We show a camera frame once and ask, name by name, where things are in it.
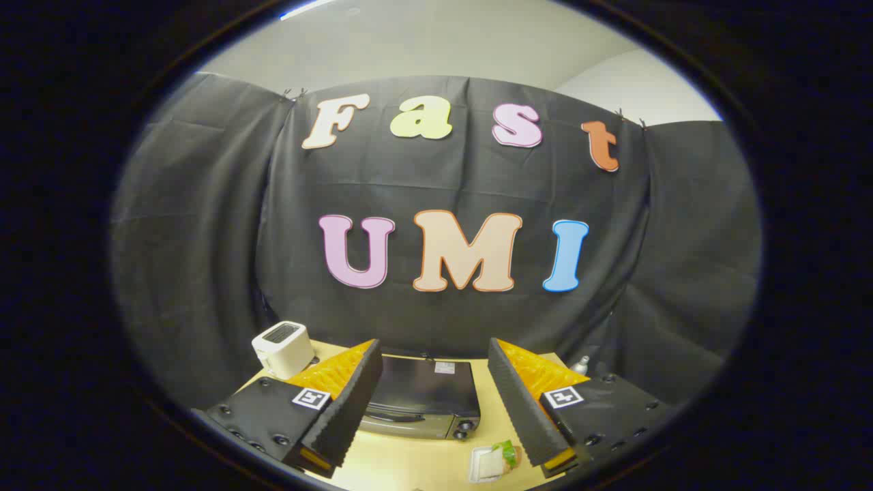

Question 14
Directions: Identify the white bread toaster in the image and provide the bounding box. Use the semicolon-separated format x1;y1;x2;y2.
251;321;316;381

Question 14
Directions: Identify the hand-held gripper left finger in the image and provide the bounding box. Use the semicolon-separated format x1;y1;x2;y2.
206;339;384;479

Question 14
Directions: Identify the black toaster oven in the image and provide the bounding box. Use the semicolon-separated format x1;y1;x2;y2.
357;353;482;441

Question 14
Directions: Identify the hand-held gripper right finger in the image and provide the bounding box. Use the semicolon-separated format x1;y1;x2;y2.
487;338;672;479

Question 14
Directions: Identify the white rectangular tray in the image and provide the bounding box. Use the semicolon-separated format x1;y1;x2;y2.
469;445;509;484

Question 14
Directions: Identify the sandwich with lettuce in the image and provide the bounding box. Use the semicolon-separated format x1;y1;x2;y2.
480;440;523;473

